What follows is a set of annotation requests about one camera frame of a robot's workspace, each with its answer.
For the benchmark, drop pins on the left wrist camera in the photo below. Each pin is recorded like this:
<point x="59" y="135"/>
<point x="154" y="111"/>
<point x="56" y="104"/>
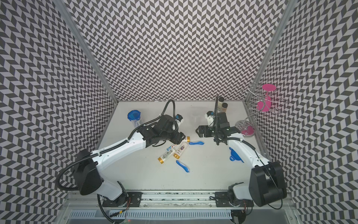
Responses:
<point x="179" y="118"/>

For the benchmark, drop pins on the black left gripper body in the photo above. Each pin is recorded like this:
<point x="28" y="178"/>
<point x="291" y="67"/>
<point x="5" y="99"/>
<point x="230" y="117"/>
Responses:
<point x="168" y="135"/>

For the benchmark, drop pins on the blue lid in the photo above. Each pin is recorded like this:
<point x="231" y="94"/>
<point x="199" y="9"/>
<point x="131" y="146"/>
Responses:
<point x="134" y="115"/>
<point x="234" y="156"/>

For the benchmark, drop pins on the blue toothbrush upper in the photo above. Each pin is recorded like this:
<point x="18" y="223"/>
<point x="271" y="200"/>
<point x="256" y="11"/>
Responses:
<point x="196" y="143"/>

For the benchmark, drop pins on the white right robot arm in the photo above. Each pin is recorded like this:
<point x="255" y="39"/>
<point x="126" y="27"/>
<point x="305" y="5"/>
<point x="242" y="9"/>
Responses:
<point x="266" y="182"/>

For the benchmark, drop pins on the blue toothbrush lower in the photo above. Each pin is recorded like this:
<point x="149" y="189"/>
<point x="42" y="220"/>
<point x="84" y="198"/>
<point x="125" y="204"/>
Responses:
<point x="183" y="166"/>

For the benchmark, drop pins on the aluminium front rail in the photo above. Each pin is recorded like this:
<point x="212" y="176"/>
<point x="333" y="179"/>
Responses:
<point x="176" y="207"/>

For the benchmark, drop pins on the blue toothbrush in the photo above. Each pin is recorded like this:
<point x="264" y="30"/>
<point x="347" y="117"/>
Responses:
<point x="196" y="143"/>
<point x="183" y="166"/>

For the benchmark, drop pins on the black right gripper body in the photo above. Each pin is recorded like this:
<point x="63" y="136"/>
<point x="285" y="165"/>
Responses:
<point x="213" y="130"/>

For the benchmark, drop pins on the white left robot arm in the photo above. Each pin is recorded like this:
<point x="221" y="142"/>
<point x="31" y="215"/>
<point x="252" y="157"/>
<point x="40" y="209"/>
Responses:
<point x="86" y="173"/>

